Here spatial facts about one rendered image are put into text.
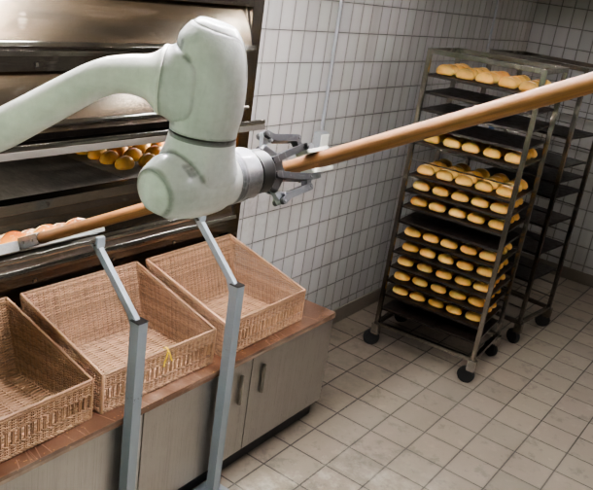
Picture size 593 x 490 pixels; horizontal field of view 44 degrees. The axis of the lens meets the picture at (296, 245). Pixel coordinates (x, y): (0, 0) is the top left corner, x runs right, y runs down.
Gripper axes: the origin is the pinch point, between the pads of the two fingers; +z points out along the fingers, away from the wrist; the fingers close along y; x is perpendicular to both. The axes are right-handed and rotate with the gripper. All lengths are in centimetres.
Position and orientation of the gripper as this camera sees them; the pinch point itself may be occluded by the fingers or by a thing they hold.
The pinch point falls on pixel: (314, 160)
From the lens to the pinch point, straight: 139.9
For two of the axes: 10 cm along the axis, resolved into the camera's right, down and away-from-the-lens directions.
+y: 2.4, 9.7, 0.6
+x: 7.7, -1.5, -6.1
